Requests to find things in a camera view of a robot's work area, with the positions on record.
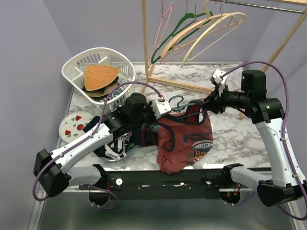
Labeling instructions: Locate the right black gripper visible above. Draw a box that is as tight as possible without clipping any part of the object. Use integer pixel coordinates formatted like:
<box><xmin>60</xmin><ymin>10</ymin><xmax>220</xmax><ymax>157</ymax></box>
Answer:
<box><xmin>201</xmin><ymin>82</ymin><xmax>250</xmax><ymax>115</ymax></box>

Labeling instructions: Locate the blue plastic hanger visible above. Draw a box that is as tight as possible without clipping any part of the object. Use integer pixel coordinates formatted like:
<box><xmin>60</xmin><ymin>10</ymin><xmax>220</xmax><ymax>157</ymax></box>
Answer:
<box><xmin>158</xmin><ymin>95</ymin><xmax>207</xmax><ymax>153</ymax></box>

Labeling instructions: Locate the red tank top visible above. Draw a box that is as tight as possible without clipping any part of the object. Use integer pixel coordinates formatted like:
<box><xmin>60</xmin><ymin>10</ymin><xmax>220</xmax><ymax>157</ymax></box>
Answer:
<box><xmin>157</xmin><ymin>99</ymin><xmax>213</xmax><ymax>174</ymax></box>

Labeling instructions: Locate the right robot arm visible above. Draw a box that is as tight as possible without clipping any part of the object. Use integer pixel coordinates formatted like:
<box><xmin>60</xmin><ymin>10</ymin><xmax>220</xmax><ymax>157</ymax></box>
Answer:
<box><xmin>204</xmin><ymin>69</ymin><xmax>307</xmax><ymax>207</ymax></box>

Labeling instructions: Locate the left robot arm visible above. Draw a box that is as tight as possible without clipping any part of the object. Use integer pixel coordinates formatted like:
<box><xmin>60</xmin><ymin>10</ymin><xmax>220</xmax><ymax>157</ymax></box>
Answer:
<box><xmin>32</xmin><ymin>93</ymin><xmax>164</xmax><ymax>200</ymax></box>

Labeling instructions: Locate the green plastic hanger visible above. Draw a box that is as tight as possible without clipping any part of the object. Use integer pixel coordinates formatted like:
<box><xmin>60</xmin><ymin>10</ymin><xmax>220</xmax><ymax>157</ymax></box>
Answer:
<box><xmin>149</xmin><ymin>1</ymin><xmax>213</xmax><ymax>64</ymax></box>

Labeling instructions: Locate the light wooden hanger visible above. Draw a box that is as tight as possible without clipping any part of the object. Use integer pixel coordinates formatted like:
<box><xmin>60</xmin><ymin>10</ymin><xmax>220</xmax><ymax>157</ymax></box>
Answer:
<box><xmin>160</xmin><ymin>0</ymin><xmax>233</xmax><ymax>58</ymax></box>

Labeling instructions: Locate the cream plastic hanger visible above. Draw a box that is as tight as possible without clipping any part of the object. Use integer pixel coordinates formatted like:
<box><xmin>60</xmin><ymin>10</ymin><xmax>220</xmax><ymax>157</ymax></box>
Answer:
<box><xmin>181</xmin><ymin>9</ymin><xmax>247</xmax><ymax>67</ymax></box>

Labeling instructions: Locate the dark navy maroon garment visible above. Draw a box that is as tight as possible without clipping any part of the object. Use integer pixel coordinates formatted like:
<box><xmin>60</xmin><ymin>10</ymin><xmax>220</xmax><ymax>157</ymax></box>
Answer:
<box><xmin>83</xmin><ymin>119</ymin><xmax>160</xmax><ymax>154</ymax></box>

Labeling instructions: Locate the black white striped garment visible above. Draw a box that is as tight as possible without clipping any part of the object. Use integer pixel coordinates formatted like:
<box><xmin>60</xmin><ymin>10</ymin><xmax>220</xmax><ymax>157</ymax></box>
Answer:
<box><xmin>104</xmin><ymin>131</ymin><xmax>135</xmax><ymax>161</ymax></box>

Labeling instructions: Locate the orange woven fan mat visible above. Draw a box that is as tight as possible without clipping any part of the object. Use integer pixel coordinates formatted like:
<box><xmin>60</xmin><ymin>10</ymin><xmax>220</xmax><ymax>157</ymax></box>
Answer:
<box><xmin>84</xmin><ymin>65</ymin><xmax>120</xmax><ymax>91</ymax></box>

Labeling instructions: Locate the white plastic laundry basket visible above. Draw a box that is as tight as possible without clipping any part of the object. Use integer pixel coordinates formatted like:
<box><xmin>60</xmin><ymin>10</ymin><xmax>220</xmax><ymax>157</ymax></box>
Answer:
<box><xmin>61</xmin><ymin>47</ymin><xmax>136</xmax><ymax>111</ymax></box>

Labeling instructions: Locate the watermelon pattern plate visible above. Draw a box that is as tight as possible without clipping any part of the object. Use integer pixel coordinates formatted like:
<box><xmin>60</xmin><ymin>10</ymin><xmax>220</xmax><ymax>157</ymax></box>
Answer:
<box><xmin>59</xmin><ymin>111</ymin><xmax>94</xmax><ymax>143</ymax></box>

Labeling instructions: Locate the wooden clothes rack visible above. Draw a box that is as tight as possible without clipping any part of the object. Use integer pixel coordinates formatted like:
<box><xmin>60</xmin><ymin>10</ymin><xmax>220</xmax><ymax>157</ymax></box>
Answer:
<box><xmin>139</xmin><ymin>0</ymin><xmax>307</xmax><ymax>119</ymax></box>

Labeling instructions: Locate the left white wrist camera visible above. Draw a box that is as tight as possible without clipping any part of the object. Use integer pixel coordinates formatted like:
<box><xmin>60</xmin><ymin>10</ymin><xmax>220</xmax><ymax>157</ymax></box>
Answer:
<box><xmin>151</xmin><ymin>95</ymin><xmax>172</xmax><ymax>119</ymax></box>

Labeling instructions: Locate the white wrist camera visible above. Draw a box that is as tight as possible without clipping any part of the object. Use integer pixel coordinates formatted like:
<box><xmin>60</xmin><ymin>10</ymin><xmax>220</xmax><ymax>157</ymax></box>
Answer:
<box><xmin>210</xmin><ymin>69</ymin><xmax>228</xmax><ymax>96</ymax></box>
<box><xmin>151</xmin><ymin>95</ymin><xmax>172</xmax><ymax>119</ymax></box>

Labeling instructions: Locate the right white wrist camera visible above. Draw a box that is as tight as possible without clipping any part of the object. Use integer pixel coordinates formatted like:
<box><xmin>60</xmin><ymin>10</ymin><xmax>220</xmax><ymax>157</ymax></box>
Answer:
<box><xmin>210</xmin><ymin>69</ymin><xmax>228</xmax><ymax>96</ymax></box>

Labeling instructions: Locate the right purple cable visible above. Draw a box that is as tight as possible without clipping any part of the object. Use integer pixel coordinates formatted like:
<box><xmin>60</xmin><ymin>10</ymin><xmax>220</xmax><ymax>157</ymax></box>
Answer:
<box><xmin>219</xmin><ymin>61</ymin><xmax>307</xmax><ymax>220</ymax></box>

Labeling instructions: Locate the purple cable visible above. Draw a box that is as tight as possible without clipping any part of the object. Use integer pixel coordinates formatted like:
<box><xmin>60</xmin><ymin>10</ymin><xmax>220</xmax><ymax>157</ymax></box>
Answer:
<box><xmin>32</xmin><ymin>81</ymin><xmax>165</xmax><ymax>210</ymax></box>
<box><xmin>219</xmin><ymin>61</ymin><xmax>307</xmax><ymax>220</ymax></box>

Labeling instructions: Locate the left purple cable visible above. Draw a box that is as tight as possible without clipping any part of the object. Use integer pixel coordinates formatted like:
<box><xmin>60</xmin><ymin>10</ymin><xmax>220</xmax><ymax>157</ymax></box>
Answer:
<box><xmin>32</xmin><ymin>81</ymin><xmax>165</xmax><ymax>210</ymax></box>

